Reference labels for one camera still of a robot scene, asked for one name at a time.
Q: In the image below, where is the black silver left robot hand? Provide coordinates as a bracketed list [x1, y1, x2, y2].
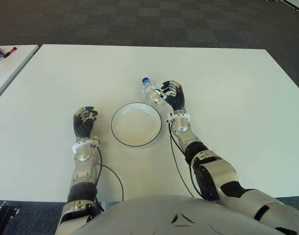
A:
[73, 106, 98, 143]

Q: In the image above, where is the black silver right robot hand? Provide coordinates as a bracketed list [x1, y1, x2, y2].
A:
[153, 79, 185, 111]

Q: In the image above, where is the clear water bottle blue cap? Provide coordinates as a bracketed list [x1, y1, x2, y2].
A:
[141, 77, 167, 106]

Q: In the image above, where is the white plate with black rim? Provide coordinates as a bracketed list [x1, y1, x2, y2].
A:
[111, 102, 162, 147]

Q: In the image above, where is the small white table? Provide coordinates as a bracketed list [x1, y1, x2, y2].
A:
[0, 45, 40, 105]

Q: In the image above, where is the red black marker pen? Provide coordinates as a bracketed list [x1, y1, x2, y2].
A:
[2, 46, 18, 59]

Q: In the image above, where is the black wheeled stand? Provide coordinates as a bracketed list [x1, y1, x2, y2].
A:
[0, 200, 20, 235]

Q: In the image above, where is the grey robot torso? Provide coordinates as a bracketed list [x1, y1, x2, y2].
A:
[73, 194, 287, 235]

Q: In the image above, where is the white board panel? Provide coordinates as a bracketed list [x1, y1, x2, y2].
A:
[282, 0, 299, 18]

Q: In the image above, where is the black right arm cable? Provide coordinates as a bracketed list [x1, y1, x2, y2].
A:
[167, 121, 204, 198]

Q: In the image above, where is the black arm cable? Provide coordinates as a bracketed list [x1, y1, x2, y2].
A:
[94, 144, 125, 212]
[167, 121, 204, 198]

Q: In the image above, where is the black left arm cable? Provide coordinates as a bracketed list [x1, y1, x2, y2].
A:
[94, 144, 125, 212]

